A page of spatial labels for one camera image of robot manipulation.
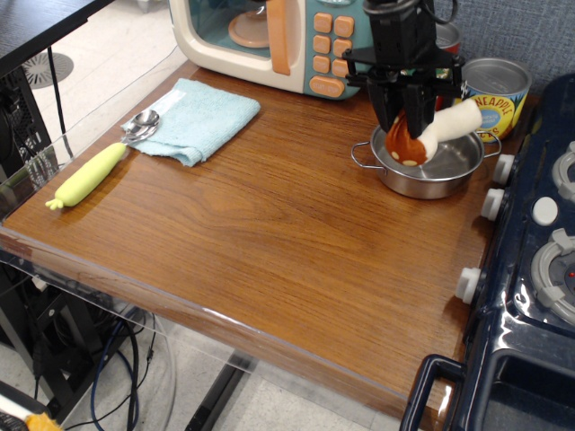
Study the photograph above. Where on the white stove knob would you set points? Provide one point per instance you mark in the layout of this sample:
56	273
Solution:
502	169
492	204
467	284

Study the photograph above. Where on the dark blue toy stove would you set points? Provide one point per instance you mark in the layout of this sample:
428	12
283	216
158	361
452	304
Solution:
518	367

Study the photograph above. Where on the white stove knob middle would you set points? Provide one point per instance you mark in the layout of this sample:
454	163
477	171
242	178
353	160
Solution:
492	204

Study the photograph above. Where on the black desk at left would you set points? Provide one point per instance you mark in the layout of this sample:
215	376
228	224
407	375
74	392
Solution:
28	27

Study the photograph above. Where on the silver metal pot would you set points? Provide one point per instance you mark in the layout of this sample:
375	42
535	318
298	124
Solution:
448	171

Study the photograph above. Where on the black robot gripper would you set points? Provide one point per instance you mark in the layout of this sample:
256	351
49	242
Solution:
404	53

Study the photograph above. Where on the black table leg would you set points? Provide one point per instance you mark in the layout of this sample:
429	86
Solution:
220	392

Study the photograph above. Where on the pineapple slices can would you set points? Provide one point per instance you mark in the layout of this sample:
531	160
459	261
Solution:
499	87

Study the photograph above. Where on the white stove knob lower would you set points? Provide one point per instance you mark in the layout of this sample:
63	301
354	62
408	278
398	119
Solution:
467	284

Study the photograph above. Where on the green handled metal spoon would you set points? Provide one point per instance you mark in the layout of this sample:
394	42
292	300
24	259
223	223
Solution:
78	186

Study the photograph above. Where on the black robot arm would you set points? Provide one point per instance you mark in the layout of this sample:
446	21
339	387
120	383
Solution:
400	4

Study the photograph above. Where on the white stove knob upper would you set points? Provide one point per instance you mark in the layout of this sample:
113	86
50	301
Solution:
502	169

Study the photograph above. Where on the toy microwave teal cream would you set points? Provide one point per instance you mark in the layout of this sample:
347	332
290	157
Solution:
296	46

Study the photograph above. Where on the light blue cloth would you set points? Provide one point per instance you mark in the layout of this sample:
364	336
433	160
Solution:
195	121

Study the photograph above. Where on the plush brown white mushroom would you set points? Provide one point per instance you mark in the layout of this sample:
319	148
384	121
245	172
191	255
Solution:
450	123

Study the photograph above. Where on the tomato sauce can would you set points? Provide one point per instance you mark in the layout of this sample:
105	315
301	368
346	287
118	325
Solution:
448	37

